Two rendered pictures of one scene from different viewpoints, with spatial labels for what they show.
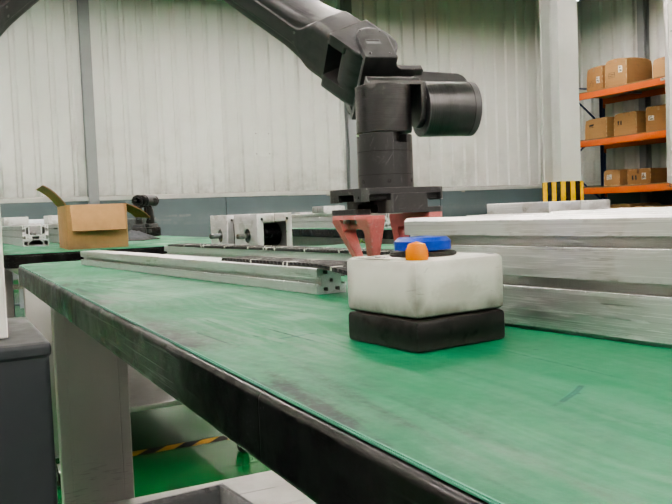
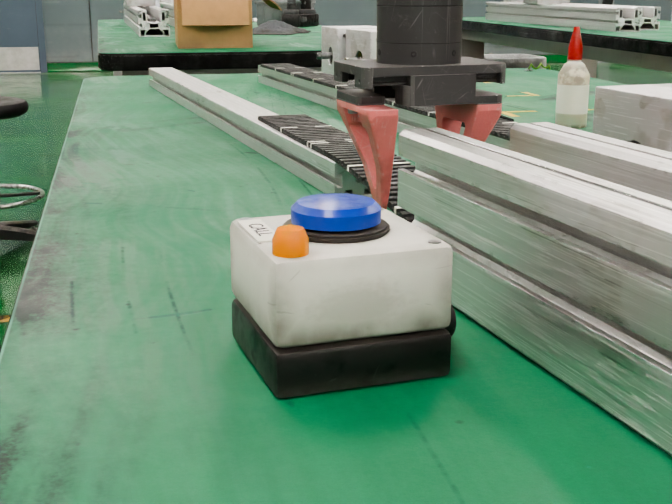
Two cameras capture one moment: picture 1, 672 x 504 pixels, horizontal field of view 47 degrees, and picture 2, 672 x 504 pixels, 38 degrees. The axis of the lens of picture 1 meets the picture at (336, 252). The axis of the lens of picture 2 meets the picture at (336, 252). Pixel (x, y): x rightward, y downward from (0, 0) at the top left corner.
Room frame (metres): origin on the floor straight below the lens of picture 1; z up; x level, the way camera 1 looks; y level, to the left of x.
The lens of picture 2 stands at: (0.14, -0.17, 0.95)
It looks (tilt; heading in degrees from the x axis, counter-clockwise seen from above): 15 degrees down; 14
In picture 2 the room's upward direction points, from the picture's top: straight up
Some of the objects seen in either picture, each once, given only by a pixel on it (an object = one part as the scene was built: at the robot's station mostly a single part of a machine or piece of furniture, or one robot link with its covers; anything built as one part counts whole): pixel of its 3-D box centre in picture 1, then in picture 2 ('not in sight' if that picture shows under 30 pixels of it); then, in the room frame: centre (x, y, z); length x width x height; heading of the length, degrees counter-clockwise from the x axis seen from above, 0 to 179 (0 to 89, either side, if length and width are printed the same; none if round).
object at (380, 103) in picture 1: (388, 110); not in sight; (0.80, -0.06, 0.97); 0.07 x 0.06 x 0.07; 105
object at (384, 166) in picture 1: (385, 170); (419, 33); (0.80, -0.05, 0.91); 0.10 x 0.07 x 0.07; 123
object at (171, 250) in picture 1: (273, 257); (366, 103); (1.39, 0.11, 0.79); 0.96 x 0.04 x 0.03; 33
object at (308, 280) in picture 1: (173, 265); (224, 109); (1.29, 0.27, 0.79); 0.96 x 0.04 x 0.03; 33
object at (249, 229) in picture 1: (258, 235); (376, 59); (1.72, 0.17, 0.83); 0.11 x 0.10 x 0.10; 126
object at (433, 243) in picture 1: (422, 249); (335, 221); (0.55, -0.06, 0.84); 0.04 x 0.04 x 0.02
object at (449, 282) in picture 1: (433, 294); (353, 289); (0.55, -0.07, 0.81); 0.10 x 0.08 x 0.06; 123
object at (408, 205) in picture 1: (397, 238); (433, 138); (0.81, -0.06, 0.84); 0.07 x 0.07 x 0.09; 33
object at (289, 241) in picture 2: (416, 250); (290, 238); (0.51, -0.05, 0.85); 0.01 x 0.01 x 0.01
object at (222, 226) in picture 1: (232, 235); (347, 55); (1.82, 0.24, 0.83); 0.11 x 0.10 x 0.10; 121
